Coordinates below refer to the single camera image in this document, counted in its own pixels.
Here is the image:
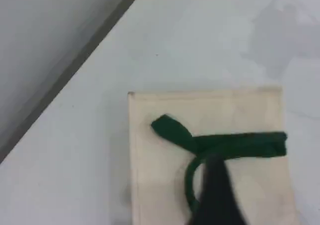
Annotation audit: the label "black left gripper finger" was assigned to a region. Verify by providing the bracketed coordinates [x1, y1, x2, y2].
[188, 153, 248, 225]

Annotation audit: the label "white canvas bag green handles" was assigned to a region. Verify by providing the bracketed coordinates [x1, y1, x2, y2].
[127, 84, 305, 225]

